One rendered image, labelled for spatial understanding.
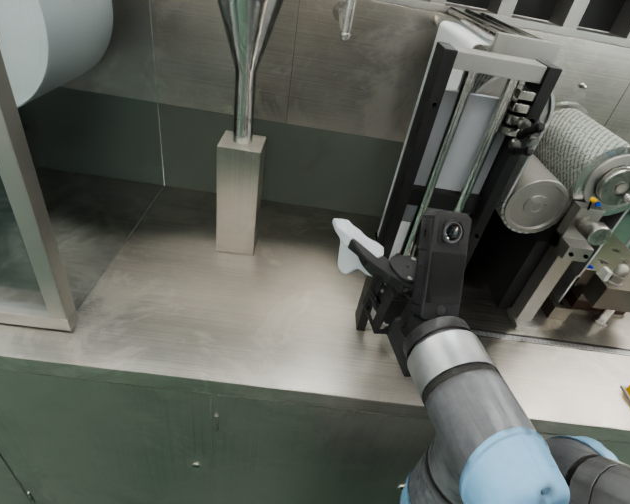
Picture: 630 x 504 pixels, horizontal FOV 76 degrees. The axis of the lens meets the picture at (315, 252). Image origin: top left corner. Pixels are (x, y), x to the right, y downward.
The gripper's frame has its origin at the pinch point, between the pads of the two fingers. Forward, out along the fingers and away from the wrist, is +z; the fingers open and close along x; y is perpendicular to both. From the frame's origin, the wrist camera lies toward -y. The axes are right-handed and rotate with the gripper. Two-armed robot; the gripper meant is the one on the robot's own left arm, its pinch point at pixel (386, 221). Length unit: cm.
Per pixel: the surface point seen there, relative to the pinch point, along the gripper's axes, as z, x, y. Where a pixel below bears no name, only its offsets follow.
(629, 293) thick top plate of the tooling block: 7, 67, 12
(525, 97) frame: 7.2, 16.1, -18.5
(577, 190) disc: 14.5, 44.4, -4.8
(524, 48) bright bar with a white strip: 16.9, 19.4, -23.5
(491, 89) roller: 20.6, 20.2, -16.4
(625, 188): 11, 50, -8
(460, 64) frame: 9.7, 6.0, -19.7
